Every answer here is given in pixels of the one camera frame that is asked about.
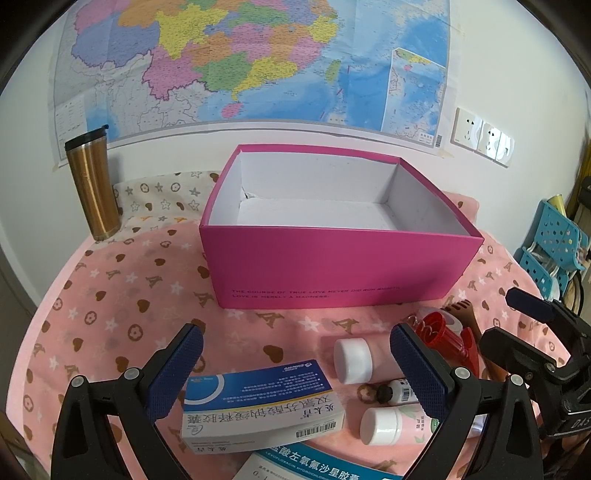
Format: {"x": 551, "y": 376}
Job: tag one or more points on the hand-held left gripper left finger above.
{"x": 178, "y": 369}

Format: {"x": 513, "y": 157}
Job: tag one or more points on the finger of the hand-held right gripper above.
{"x": 517, "y": 355}
{"x": 531, "y": 303}

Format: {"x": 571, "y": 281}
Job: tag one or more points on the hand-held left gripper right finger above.
{"x": 418, "y": 369}

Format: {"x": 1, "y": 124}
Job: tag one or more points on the small black-capped bottle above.
{"x": 398, "y": 392}

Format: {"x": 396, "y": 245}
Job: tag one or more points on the red plastic toy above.
{"x": 438, "y": 334}

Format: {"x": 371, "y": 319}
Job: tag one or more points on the brown wooden comb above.
{"x": 466, "y": 318}

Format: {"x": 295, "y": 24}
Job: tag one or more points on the plain pink tube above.
{"x": 353, "y": 361}

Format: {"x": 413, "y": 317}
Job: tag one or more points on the green print pink tube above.
{"x": 383, "y": 424}

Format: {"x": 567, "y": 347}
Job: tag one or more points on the white blue medicine box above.
{"x": 258, "y": 406}

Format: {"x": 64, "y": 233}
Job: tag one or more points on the pink cardboard box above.
{"x": 332, "y": 267}

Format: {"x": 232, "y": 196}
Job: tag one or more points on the teal white medicine box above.
{"x": 323, "y": 466}

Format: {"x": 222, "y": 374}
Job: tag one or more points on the blue plastic rack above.
{"x": 554, "y": 240}

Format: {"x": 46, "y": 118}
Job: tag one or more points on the pink patterned blanket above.
{"x": 115, "y": 300}

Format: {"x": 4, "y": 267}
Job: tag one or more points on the yellow cup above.
{"x": 557, "y": 204}

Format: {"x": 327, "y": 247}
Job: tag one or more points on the cream patterned cloth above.
{"x": 161, "y": 198}

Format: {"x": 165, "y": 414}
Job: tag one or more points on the gold metal tumbler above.
{"x": 92, "y": 194}

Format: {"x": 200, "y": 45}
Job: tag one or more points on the white wall plate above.
{"x": 504, "y": 150}

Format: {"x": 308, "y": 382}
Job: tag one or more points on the white wall socket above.
{"x": 466, "y": 128}
{"x": 488, "y": 139}

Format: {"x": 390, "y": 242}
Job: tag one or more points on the colourful wall map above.
{"x": 231, "y": 69}

